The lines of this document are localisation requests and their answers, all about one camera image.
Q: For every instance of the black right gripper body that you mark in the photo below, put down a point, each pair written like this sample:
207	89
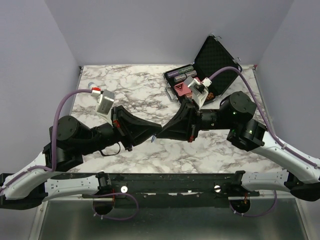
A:
195	120

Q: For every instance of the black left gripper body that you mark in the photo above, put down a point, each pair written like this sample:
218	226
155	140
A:
119	130

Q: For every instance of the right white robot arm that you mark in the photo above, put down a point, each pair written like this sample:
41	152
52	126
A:
300	175

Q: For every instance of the orange black chip stack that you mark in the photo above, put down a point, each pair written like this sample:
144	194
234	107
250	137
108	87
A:
210	96

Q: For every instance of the pink playing card deck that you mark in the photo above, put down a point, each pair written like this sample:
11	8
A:
182	89

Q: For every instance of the white microphone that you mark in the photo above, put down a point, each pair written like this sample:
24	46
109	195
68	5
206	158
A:
92	85

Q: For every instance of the green chip stack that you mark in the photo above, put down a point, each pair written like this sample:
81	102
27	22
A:
186	69

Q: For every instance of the purple chip stack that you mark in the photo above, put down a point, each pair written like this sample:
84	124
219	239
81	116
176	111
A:
173	74

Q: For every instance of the black poker chip case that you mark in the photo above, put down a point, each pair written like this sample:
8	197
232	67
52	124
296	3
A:
212	57

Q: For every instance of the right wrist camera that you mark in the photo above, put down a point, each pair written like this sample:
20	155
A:
199	90

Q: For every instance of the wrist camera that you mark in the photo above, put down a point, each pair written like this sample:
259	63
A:
199	90
105	100

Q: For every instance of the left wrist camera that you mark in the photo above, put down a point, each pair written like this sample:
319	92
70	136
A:
105	100

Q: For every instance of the black table front rail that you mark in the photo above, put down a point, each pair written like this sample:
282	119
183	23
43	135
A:
173	190

